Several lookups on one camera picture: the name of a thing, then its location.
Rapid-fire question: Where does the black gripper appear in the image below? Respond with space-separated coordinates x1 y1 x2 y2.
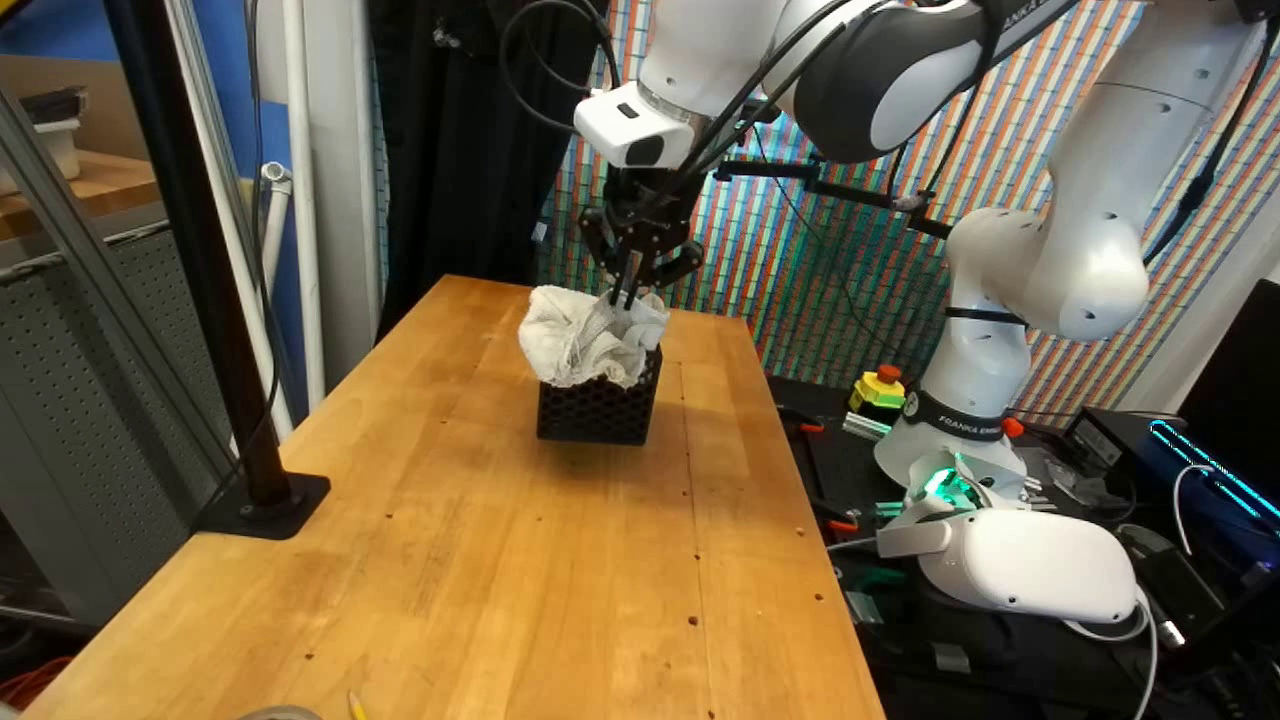
575 169 702 312

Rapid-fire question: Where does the white towel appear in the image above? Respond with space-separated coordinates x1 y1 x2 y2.
515 285 667 387

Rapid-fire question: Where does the black perforated basket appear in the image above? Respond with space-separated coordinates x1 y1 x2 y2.
536 346 663 443

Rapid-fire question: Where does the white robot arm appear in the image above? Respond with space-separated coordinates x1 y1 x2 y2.
570 0 1274 486

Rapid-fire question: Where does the red yellow emergency button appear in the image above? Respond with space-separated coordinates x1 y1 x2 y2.
848 363 908 425

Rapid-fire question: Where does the white VR headset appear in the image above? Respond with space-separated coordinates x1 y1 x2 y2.
877 506 1140 623

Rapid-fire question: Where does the black vertical pole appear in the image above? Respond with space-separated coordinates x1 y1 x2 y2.
105 0 287 501

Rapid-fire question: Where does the black pole base plate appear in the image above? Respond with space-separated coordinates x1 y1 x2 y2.
192 471 326 539

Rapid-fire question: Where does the aluminium frame post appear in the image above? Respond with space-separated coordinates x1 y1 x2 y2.
0 91 236 480

